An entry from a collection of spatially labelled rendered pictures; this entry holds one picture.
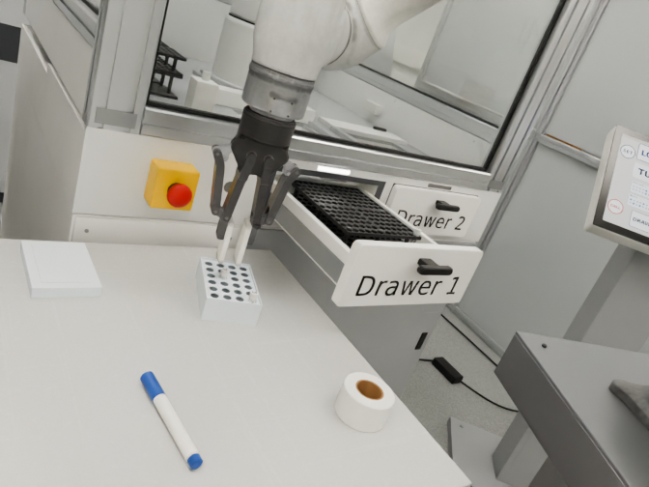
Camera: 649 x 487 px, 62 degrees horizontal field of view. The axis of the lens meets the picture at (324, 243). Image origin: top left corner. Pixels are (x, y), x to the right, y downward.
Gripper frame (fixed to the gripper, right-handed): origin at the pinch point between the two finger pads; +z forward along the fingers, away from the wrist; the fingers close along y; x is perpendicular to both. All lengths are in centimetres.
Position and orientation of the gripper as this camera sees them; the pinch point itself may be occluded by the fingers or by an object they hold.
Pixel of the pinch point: (233, 241)
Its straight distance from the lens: 82.8
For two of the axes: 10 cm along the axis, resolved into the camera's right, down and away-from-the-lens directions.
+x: -2.7, -4.6, 8.5
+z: -3.2, 8.7, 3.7
